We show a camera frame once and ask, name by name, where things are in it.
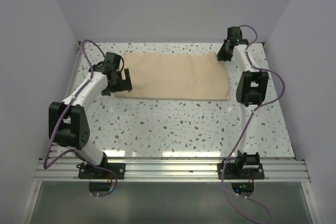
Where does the beige cloth wrap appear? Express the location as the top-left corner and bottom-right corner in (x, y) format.
(115, 51), (231, 101)

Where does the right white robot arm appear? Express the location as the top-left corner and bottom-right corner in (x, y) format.
(216, 26), (269, 178)

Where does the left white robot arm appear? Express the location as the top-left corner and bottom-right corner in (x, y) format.
(48, 52), (132, 178)

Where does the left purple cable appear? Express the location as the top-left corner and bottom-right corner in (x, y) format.
(43, 39), (118, 197)

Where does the purple cable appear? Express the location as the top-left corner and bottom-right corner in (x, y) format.
(220, 24), (286, 224)
(43, 39), (118, 197)

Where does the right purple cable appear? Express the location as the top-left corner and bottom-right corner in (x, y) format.
(220, 24), (286, 224)

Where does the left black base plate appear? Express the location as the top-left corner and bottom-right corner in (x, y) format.
(76, 163), (126, 179)

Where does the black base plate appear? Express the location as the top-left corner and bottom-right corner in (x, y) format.
(76, 163), (126, 179)
(217, 151), (265, 180)

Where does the aluminium mounting rail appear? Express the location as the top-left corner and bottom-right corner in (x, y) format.
(33, 157), (310, 183)

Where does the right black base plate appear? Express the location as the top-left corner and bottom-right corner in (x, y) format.
(217, 151), (265, 180)

